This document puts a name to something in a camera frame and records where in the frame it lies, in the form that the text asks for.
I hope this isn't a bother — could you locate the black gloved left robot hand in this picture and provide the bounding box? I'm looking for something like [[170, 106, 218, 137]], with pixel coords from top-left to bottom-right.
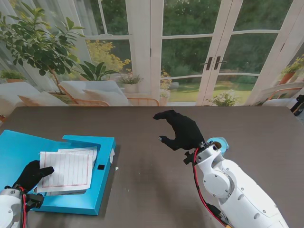
[[13, 160, 55, 193]]

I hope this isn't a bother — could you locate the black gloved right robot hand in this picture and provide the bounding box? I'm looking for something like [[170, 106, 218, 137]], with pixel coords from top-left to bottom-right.
[[153, 109, 205, 152]]

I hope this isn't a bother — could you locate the blue file box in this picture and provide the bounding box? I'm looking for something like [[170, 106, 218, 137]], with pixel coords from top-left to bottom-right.
[[0, 129, 117, 216]]

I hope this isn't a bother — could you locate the blue label roll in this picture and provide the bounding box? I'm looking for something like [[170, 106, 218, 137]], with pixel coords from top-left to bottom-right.
[[206, 136, 230, 152]]

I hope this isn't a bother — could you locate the printed garden window backdrop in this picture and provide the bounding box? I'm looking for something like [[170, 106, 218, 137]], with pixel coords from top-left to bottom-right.
[[0, 0, 304, 109]]

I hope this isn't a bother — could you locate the black stand equipment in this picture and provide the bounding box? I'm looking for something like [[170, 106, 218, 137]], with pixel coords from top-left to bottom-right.
[[291, 94, 304, 117]]

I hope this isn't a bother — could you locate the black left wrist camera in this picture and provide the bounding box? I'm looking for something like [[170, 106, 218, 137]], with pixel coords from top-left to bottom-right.
[[25, 193, 45, 212]]

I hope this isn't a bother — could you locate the red left arm cable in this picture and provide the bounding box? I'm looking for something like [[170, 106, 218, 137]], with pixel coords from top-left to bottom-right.
[[18, 187, 27, 228]]

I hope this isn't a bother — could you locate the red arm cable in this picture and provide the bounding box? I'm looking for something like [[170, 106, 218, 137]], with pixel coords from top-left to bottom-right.
[[18, 187, 27, 228], [192, 148, 230, 228]]

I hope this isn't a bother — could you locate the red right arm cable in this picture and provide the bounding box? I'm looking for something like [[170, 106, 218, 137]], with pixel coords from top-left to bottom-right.
[[192, 148, 230, 228]]

